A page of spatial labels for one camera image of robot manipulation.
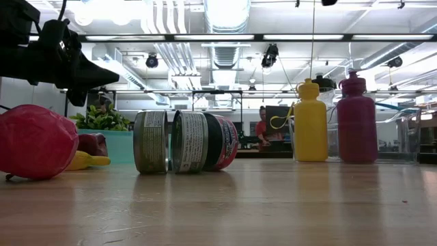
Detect dark red apple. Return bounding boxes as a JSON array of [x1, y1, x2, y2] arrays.
[[77, 132, 109, 158]]

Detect person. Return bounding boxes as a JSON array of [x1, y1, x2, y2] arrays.
[[254, 105, 274, 152], [98, 94, 114, 112]]

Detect black hanging spotlight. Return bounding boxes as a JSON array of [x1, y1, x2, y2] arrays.
[[261, 43, 280, 69]]

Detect translucent green plastic bin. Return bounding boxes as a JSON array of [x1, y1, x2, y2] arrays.
[[77, 128, 173, 165]]

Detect clear plastic bin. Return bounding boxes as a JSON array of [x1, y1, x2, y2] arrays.
[[288, 107, 422, 165]]

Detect yellow banana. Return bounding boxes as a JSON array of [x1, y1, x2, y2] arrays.
[[65, 150, 112, 172]]

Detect red labelled tin can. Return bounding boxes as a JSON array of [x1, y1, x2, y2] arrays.
[[203, 112, 240, 172]]

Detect yellow plastic bottle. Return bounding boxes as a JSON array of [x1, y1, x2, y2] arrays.
[[269, 78, 329, 163]]

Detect black monitor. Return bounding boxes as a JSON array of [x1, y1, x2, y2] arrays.
[[265, 105, 294, 135]]

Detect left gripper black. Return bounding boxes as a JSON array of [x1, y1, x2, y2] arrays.
[[32, 41, 121, 108]]

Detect clear bottle black cap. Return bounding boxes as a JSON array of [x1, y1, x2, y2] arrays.
[[311, 72, 338, 107]]

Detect black ceiling spotlight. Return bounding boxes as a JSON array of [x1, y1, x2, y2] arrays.
[[386, 55, 404, 69], [145, 53, 160, 70]]

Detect small green potted plant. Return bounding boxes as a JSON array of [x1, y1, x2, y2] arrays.
[[70, 103, 132, 132]]

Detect purple plastic bottle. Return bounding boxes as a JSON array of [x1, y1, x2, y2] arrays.
[[336, 69, 380, 165]]

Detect silver tin can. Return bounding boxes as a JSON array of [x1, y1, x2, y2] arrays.
[[132, 109, 170, 176], [170, 109, 210, 175]]

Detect bright red round fruit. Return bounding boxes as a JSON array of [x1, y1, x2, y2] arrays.
[[0, 104, 81, 181]]

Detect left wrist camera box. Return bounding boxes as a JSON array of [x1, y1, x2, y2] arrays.
[[36, 15, 74, 51]]

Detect silver ventilation duct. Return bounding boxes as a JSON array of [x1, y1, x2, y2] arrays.
[[203, 0, 252, 33]]

